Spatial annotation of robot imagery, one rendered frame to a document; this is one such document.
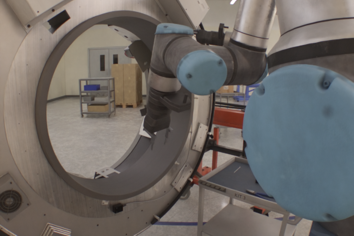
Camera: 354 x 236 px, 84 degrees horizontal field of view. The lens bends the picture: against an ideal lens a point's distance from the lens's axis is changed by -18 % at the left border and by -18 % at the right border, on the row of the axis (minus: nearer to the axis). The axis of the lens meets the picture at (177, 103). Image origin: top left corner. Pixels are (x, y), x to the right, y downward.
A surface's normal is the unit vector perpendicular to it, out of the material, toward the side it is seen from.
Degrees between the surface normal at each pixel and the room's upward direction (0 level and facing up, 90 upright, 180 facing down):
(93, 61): 90
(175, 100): 25
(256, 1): 102
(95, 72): 90
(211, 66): 114
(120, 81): 90
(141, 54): 90
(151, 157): 33
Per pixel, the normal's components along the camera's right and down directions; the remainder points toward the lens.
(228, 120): -0.66, 0.12
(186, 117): -0.63, -0.15
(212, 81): 0.34, 0.55
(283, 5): -1.00, 0.08
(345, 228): -0.81, -0.08
